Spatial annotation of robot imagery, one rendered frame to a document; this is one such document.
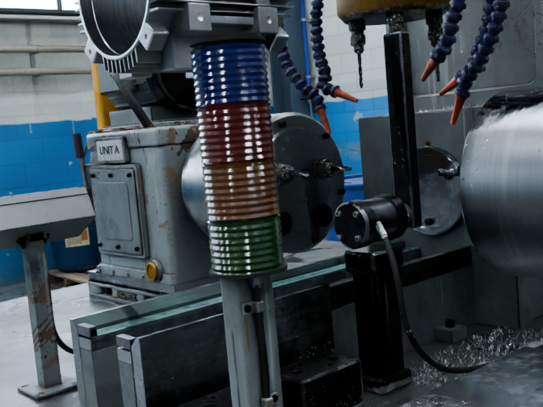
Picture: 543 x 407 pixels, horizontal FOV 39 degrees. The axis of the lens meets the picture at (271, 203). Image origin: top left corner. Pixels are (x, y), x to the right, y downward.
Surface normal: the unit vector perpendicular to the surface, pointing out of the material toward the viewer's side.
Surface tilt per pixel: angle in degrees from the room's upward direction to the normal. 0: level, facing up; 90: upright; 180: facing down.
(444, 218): 90
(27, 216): 61
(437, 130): 90
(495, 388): 0
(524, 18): 90
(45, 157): 90
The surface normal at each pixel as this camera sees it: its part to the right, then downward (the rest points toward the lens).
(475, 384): -0.09, -0.99
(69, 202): 0.54, -0.46
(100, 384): 0.66, 0.02
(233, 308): -0.75, 0.13
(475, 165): -0.74, -0.16
